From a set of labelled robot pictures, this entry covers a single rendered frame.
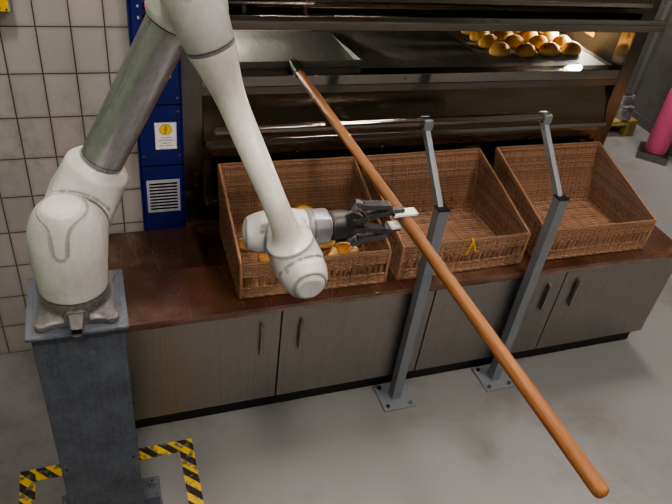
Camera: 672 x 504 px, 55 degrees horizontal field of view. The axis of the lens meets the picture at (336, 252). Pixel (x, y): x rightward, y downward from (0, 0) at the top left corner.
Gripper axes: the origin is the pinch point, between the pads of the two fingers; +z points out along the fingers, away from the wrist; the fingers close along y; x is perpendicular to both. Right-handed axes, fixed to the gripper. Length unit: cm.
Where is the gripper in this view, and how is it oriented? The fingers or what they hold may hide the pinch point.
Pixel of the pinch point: (402, 218)
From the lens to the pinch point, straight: 166.5
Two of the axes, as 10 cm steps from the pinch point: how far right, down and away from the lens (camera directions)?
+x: 3.2, 6.0, -7.3
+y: -1.2, 7.9, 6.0
